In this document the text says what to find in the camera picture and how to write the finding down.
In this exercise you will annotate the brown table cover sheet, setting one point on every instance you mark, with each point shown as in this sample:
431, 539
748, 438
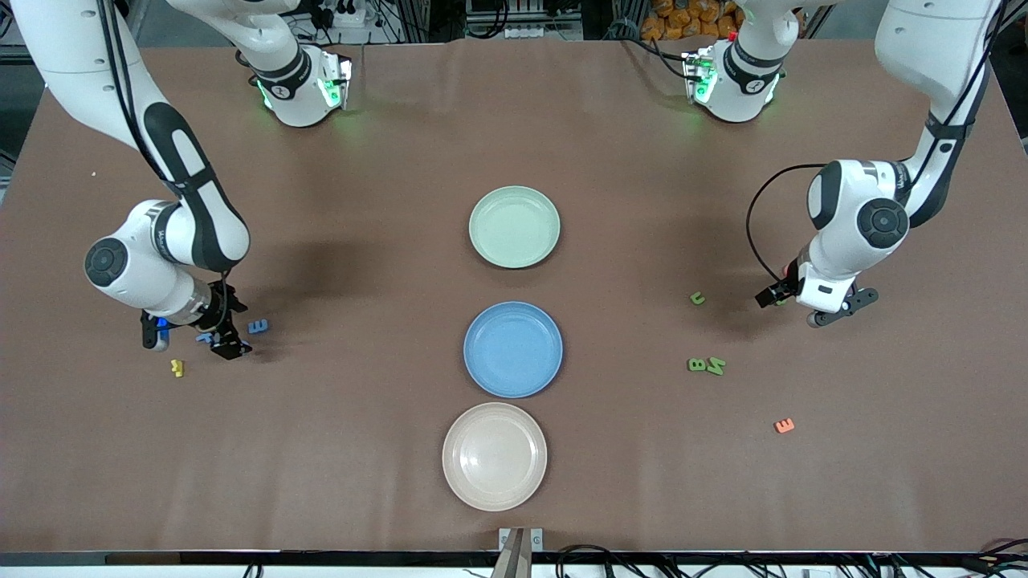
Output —
385, 482

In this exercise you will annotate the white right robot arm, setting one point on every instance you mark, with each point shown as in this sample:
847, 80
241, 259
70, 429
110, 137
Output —
56, 48

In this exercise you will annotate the black table edge strip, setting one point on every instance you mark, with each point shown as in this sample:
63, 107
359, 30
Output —
321, 558

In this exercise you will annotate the small white power strip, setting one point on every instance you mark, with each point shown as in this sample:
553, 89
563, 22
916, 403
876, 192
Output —
528, 30

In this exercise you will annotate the beige plate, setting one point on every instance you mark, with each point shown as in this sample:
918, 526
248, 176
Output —
495, 457

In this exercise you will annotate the orange foam letter E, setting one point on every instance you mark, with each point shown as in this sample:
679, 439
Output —
784, 425

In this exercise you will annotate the grey metal camera mount bracket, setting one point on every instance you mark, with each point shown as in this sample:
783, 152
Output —
514, 542

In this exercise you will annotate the white power strip with plugs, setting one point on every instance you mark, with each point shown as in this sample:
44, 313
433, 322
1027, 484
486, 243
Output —
347, 20

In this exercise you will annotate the blue foam letter E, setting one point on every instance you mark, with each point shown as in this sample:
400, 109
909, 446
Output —
258, 326

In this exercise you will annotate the yellow foam letter k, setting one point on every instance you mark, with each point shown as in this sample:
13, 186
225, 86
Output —
177, 368

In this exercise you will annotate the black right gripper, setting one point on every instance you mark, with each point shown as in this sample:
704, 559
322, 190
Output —
218, 318

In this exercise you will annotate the green foam letter B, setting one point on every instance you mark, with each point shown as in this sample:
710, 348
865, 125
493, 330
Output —
696, 364

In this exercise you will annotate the green foam letter N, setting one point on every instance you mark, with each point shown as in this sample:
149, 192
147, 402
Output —
715, 366

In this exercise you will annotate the blue plate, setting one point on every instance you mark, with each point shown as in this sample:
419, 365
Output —
513, 350

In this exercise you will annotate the orange snack bag pile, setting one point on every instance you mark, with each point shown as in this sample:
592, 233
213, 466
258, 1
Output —
691, 20

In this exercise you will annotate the pale green plate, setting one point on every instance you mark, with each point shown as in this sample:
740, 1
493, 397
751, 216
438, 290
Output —
514, 227

